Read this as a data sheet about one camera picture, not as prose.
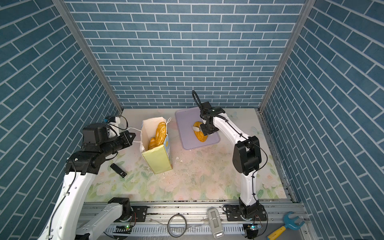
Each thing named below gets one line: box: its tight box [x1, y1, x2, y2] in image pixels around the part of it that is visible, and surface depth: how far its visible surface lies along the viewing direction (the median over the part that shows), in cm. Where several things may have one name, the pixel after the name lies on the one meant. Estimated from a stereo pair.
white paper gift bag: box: [140, 117, 173, 175], surface depth 81 cm
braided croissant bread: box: [148, 137, 157, 150], surface depth 90 cm
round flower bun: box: [155, 121, 167, 147], surface depth 81 cm
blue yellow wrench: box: [266, 211, 305, 240], surface depth 71 cm
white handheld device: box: [208, 207, 225, 239], surface depth 70 cm
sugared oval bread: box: [192, 121, 208, 143], surface depth 103 cm
